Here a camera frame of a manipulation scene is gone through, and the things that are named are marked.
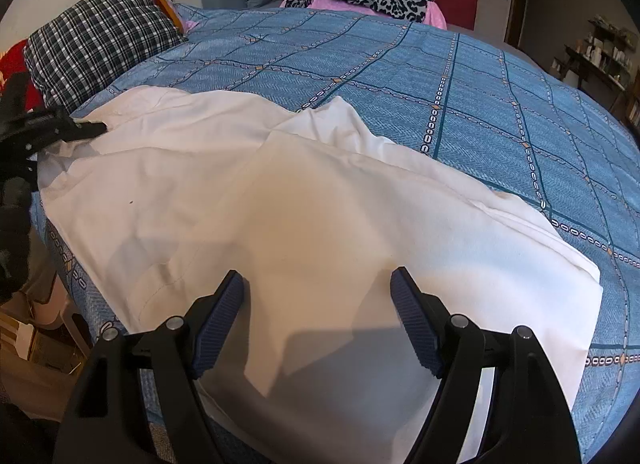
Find pink blanket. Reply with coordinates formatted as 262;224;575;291
279;0;448;31

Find blue patterned bedspread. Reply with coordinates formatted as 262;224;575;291
30;4;640;464

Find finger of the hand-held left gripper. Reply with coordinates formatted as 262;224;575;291
35;106;107;155

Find red cloth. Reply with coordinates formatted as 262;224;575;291
0;38;45;110

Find person's left hand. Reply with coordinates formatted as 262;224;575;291
0;179;35;301

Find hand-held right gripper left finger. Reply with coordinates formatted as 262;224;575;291
52;269;246;464

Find white plastic stool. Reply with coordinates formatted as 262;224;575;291
24;254;96;361

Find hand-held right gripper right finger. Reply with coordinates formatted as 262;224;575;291
390;266;583;464

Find orange pillow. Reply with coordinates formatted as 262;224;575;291
137;0;190;35

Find white pants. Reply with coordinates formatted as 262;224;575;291
31;85;602;463

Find dark plaid pillow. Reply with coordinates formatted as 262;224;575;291
24;0;189;112

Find cluttered wooden shelf desk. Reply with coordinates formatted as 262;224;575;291
550;14;637;105

